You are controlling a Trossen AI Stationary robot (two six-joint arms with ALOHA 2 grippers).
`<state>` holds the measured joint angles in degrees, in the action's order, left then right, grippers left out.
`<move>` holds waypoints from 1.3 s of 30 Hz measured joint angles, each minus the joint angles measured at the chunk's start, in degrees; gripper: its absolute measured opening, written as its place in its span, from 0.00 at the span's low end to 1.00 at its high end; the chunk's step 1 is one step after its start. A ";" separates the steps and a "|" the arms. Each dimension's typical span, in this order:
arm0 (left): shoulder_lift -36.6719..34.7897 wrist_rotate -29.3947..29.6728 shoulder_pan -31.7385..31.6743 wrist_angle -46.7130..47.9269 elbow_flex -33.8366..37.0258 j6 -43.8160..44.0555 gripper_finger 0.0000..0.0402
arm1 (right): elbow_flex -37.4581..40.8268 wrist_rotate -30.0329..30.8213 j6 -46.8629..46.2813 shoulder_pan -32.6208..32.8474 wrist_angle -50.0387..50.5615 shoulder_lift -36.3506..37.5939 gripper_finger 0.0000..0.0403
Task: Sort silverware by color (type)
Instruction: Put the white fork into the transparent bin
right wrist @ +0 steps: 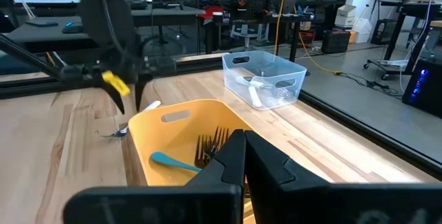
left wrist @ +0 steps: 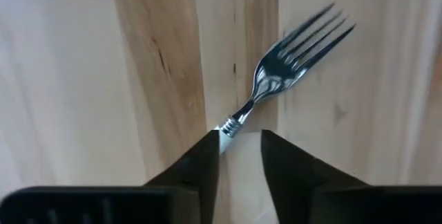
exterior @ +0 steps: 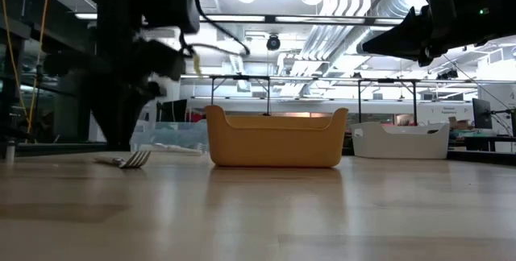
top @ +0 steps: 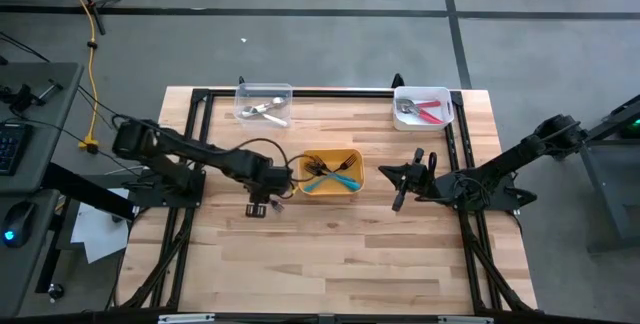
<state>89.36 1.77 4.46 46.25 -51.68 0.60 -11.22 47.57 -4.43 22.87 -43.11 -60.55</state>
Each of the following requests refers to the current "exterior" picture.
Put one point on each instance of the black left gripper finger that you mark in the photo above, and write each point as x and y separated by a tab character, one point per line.
121	120

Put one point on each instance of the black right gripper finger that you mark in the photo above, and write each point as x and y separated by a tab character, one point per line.
403	39

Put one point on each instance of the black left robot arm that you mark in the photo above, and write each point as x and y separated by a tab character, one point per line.
121	7

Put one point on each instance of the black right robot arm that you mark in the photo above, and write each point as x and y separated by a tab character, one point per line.
504	11

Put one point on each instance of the clear plastic bin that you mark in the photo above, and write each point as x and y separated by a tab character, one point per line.
173	134

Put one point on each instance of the black computer monitor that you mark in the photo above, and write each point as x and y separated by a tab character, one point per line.
481	114
175	111

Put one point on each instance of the white plastic bin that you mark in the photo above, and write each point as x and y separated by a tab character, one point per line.
399	146

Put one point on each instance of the yellow plastic bin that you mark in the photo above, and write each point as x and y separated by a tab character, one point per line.
278	144

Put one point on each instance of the black background table frame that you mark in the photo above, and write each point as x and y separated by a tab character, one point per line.
242	77
387	80

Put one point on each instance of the white frame foot post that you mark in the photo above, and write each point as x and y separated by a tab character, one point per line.
10	152

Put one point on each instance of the black overhead frame bar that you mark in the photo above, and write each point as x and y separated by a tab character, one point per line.
282	18

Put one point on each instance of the black ceiling camera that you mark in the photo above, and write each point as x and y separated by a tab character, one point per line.
273	42

